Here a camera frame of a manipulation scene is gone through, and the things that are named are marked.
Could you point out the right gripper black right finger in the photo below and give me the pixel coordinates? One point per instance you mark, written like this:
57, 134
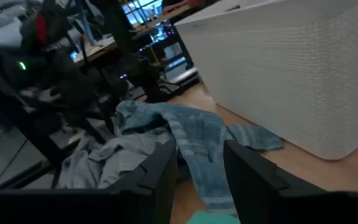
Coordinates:
250, 180

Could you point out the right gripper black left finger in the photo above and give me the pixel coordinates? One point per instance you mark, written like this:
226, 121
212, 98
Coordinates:
157, 180

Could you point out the light grey shirt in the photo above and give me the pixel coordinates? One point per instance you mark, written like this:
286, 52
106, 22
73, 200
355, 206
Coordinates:
120, 155

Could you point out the teal cloth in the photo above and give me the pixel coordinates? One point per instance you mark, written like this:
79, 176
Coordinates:
213, 218

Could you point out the blue striped towel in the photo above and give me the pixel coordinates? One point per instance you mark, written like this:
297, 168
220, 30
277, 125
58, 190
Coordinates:
197, 133

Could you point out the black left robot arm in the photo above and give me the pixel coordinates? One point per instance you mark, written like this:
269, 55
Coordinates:
48, 77

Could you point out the white plastic laundry basket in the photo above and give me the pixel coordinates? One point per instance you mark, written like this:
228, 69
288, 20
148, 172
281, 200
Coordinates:
291, 77

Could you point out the computer tower with lights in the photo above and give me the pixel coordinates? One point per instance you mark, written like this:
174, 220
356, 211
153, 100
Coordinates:
169, 53

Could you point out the wooden background desk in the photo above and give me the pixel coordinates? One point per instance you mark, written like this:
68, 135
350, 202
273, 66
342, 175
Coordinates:
104, 46

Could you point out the bright computer monitor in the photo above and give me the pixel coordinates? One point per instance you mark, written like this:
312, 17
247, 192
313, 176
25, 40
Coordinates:
141, 11

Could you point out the black aluminium frame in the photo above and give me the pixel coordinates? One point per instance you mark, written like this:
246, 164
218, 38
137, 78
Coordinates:
149, 90

